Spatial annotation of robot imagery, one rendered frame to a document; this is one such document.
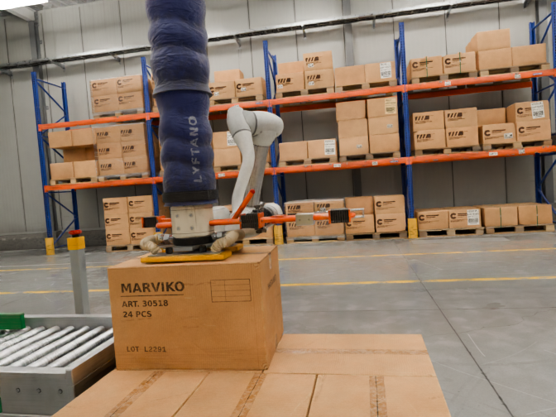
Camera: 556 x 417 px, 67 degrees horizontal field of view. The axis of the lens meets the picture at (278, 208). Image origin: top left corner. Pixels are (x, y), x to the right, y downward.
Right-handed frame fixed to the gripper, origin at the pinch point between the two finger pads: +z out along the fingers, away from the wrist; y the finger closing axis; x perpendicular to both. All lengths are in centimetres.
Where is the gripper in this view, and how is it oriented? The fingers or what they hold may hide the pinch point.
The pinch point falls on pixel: (255, 220)
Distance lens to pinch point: 170.3
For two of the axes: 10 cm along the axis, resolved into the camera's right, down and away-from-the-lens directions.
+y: 0.7, 10.0, 0.5
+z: -1.7, 0.6, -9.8
